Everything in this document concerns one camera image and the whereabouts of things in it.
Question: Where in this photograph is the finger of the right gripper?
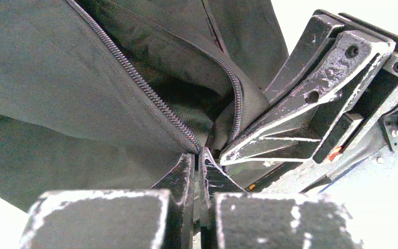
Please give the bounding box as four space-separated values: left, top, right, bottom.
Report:
263 9 398 105

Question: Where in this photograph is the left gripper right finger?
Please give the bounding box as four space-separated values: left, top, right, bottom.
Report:
198 147 364 248

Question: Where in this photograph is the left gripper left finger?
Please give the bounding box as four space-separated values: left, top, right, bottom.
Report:
19 154 195 248

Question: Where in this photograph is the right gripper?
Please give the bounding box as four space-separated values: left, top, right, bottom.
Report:
220 30 398 193

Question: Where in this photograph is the black jacket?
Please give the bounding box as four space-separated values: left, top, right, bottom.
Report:
0 1 288 211

